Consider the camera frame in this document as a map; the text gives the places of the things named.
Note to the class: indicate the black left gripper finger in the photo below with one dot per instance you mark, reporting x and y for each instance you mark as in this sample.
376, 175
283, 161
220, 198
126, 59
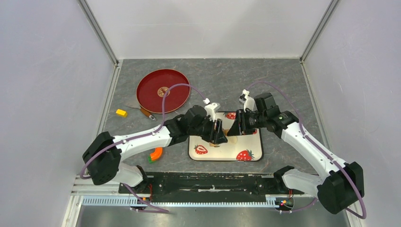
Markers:
217, 125
218, 138

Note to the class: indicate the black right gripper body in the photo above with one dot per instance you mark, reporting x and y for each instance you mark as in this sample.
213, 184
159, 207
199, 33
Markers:
248, 122

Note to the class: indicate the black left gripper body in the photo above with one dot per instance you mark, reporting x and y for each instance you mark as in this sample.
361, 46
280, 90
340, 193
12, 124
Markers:
206, 128

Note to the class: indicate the white strawberry enamel tray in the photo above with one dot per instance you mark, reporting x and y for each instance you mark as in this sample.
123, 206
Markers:
248, 148

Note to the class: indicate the wooden dough roller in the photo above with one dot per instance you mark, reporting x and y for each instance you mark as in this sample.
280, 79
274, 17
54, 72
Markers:
225, 131

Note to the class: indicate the small dough ball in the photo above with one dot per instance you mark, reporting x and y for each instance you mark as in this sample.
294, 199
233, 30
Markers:
232, 140

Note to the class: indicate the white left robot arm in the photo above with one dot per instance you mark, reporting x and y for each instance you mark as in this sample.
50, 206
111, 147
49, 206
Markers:
104, 158

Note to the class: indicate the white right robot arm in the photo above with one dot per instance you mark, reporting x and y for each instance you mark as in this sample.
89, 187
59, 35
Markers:
337, 184

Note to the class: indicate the orange horseshoe magnet toy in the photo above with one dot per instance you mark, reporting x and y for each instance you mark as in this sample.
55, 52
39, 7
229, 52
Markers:
155, 155

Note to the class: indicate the round red lacquer tray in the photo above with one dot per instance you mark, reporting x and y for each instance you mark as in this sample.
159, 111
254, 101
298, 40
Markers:
152, 88

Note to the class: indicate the small yellow block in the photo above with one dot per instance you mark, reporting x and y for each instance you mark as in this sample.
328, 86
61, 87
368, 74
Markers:
121, 113

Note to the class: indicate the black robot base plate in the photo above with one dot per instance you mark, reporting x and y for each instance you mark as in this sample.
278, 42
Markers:
210, 187

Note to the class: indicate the white slotted cable duct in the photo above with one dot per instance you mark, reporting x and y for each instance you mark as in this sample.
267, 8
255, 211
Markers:
130, 200

